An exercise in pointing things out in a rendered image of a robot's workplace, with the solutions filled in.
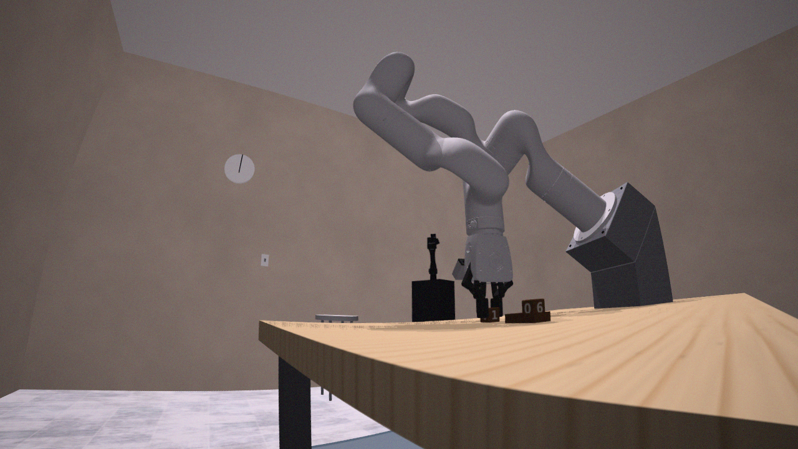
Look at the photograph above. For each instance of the brown number cube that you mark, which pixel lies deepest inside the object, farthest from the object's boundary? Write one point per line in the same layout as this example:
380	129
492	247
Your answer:
533	305
493	315

